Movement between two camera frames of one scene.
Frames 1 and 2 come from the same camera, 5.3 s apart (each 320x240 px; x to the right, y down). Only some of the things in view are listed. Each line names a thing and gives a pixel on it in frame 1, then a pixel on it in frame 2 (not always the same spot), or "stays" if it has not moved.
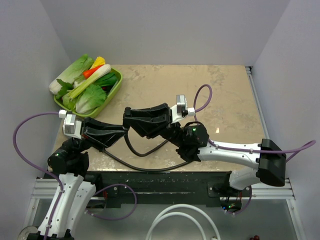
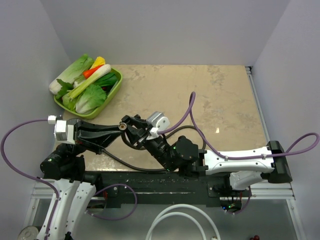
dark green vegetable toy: (108, 81) stays
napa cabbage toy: (72, 74) stays
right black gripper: (136, 121) → (139, 135)
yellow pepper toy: (99, 61) stays
